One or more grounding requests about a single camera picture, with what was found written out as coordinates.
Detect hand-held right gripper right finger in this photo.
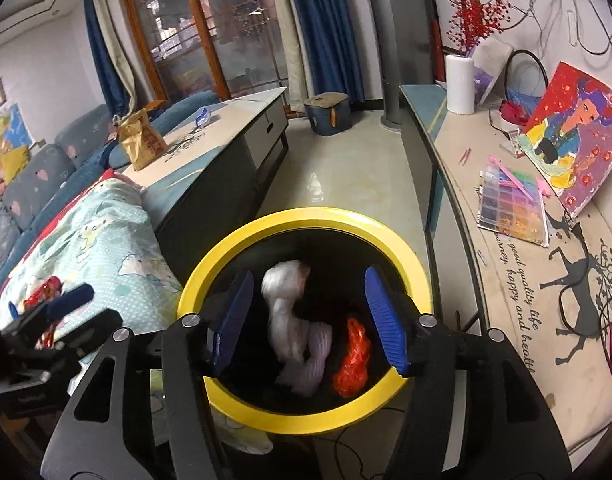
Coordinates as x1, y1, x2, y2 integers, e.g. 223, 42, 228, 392
364, 266, 572, 480

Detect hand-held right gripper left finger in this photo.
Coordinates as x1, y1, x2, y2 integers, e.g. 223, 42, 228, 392
40, 270, 257, 480

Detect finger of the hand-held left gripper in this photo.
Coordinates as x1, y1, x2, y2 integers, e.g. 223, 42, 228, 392
46, 284, 125, 357
2, 301, 52, 335

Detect red snack wrapper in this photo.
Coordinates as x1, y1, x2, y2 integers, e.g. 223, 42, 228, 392
23, 277, 64, 307

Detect orange red plastic bag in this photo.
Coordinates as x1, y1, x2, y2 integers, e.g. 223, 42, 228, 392
333, 317, 373, 398

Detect white plastic bag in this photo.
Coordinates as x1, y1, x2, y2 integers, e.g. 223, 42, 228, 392
261, 260, 334, 396

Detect yellow rimmed black trash bin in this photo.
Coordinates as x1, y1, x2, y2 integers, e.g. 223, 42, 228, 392
177, 207, 433, 436

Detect cartoon cat printed blanket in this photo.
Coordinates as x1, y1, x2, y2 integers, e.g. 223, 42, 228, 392
0, 175, 267, 456

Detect red quilt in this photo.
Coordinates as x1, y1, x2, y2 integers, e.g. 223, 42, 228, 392
0, 170, 117, 301

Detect blue grey sofa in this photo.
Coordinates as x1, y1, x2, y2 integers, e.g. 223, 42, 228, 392
0, 91, 221, 286

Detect bead organiser box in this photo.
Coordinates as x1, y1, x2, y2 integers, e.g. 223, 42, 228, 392
477, 167, 549, 248

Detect golden snack bag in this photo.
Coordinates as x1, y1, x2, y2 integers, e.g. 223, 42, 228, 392
116, 108, 168, 171

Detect pink plastic tray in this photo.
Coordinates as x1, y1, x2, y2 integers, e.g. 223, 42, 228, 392
488, 156, 553, 199

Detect grey coffee table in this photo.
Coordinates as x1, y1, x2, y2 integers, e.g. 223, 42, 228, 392
120, 87, 290, 281

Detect blue storage stool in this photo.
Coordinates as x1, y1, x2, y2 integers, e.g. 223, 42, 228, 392
304, 92, 351, 136

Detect beige sheer curtain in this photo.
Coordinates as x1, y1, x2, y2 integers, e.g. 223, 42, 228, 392
265, 0, 311, 117
88, 0, 138, 113

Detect blue curtain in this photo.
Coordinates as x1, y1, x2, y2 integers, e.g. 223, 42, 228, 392
281, 0, 367, 103
82, 0, 131, 116

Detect red cloth bundle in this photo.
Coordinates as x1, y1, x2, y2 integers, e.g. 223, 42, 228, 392
501, 100, 530, 126

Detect white paper towel roll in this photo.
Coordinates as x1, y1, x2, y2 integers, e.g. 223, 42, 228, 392
445, 54, 476, 114

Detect colourful picture book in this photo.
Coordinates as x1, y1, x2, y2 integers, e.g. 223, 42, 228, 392
517, 61, 612, 219

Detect small purple canvas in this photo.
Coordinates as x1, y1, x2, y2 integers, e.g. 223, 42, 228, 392
473, 42, 515, 111

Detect silver tower air conditioner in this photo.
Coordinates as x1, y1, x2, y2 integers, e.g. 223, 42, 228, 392
361, 0, 437, 133

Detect wooden framed glass door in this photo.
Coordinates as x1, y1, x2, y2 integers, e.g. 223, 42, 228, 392
118, 0, 291, 106

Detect red berry branch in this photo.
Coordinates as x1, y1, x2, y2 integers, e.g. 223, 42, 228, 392
446, 0, 512, 58

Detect black floor cable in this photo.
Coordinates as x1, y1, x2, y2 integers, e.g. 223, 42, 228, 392
316, 427, 387, 480

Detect wall map poster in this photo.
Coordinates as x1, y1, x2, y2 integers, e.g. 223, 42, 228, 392
0, 102, 34, 161

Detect black cable loop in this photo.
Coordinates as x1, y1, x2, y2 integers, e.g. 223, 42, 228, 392
503, 49, 547, 102

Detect black wall cables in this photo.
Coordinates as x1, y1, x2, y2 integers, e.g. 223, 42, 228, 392
503, 0, 612, 57

